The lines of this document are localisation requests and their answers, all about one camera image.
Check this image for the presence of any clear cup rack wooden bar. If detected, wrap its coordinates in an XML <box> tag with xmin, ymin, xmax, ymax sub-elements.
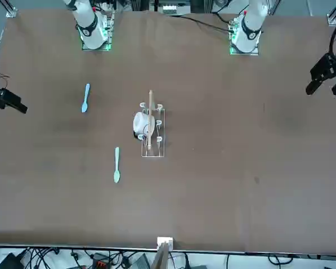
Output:
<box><xmin>138</xmin><ymin>89</ymin><xmax>166</xmax><ymax>158</ymax></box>

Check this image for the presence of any green plastic spoon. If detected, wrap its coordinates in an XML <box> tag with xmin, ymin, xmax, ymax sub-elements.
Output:
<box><xmin>113</xmin><ymin>147</ymin><xmax>122</xmax><ymax>184</ymax></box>

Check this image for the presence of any blue plastic spoon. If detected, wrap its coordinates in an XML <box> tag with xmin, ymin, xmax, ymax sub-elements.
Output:
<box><xmin>81</xmin><ymin>83</ymin><xmax>91</xmax><ymax>114</ymax></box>

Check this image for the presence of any black power cable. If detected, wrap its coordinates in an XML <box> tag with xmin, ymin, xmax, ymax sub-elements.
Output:
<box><xmin>167</xmin><ymin>13</ymin><xmax>233</xmax><ymax>33</ymax></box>

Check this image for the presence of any large black power adapter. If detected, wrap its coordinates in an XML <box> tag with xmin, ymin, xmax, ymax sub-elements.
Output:
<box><xmin>0</xmin><ymin>252</ymin><xmax>22</xmax><ymax>269</ymax></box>

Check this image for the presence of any white cup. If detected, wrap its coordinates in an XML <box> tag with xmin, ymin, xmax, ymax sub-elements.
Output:
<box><xmin>132</xmin><ymin>111</ymin><xmax>153</xmax><ymax>138</ymax></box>

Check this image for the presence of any orange black power strip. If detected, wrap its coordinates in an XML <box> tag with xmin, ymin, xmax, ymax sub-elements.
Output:
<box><xmin>91</xmin><ymin>253</ymin><xmax>114</xmax><ymax>269</ymax></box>

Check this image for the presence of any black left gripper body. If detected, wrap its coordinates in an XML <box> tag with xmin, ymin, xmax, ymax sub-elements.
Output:
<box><xmin>310</xmin><ymin>53</ymin><xmax>336</xmax><ymax>82</ymax></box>

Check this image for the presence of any white power strip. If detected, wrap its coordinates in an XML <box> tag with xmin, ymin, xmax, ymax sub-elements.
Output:
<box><xmin>161</xmin><ymin>4</ymin><xmax>178</xmax><ymax>16</ymax></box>

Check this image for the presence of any aluminium camera post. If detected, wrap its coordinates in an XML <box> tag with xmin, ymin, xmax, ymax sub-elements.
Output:
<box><xmin>151</xmin><ymin>236</ymin><xmax>175</xmax><ymax>269</ymax></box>

